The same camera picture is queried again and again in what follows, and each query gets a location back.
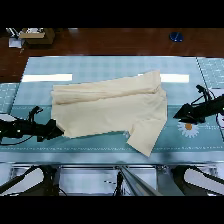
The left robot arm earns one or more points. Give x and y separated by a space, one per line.
16 128

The silver frame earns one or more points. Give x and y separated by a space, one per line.
140 183

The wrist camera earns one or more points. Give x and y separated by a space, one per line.
203 91
34 112

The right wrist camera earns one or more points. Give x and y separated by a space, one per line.
203 91

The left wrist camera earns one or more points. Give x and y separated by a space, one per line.
34 112

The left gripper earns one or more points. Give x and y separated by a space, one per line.
50 130

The blue round object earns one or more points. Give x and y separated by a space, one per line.
176 36

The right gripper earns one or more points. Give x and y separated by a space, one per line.
188 114

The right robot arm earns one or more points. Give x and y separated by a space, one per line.
213 106

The cardboard box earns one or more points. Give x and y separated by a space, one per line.
36 36

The cream T-shirt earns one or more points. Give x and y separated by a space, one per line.
110 110

